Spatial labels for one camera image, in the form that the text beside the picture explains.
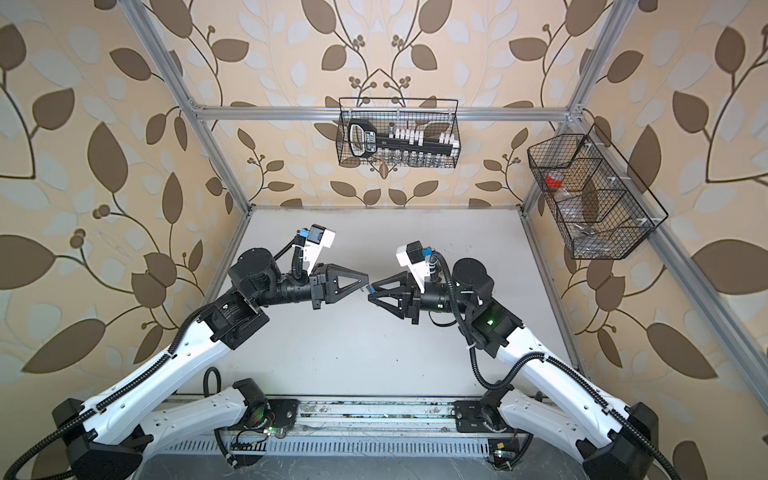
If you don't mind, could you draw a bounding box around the red capped item in basket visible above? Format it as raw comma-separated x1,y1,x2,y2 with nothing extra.
544,170,565,192

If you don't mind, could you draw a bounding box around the aluminium frame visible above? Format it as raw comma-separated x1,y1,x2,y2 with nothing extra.
145,1,767,479

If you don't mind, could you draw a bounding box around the right wall wire basket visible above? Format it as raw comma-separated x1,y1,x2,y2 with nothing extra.
527,125,668,260

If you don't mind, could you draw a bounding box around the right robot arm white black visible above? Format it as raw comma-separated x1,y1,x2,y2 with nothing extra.
368,252,680,479

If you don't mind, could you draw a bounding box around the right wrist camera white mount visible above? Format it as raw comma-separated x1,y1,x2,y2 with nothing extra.
396,241,432,293

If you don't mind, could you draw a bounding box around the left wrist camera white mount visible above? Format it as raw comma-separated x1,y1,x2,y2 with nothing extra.
298,224,336,274

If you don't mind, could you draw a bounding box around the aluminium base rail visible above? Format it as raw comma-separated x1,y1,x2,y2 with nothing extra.
140,394,541,458

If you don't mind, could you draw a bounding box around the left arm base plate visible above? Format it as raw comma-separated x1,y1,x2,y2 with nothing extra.
215,398,300,433

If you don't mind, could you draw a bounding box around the black tool set in basket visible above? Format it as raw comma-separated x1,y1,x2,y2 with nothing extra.
345,119,461,161

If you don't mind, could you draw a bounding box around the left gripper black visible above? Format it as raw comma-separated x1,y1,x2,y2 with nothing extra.
249,260,364,313

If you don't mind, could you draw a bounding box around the wall wire basket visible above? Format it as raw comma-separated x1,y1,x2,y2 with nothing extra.
527,125,668,260
335,95,462,169

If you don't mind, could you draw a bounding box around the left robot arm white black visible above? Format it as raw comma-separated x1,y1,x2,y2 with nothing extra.
5,243,369,479

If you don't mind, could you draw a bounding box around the back wall wire basket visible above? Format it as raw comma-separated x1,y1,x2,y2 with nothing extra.
335,95,462,169

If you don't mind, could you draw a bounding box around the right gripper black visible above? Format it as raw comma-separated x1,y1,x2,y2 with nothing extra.
371,271,474,326

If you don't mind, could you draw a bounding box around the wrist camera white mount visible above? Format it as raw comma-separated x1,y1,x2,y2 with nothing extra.
396,241,432,293
298,224,336,274

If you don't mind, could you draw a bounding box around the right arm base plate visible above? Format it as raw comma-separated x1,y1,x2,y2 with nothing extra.
452,399,528,435

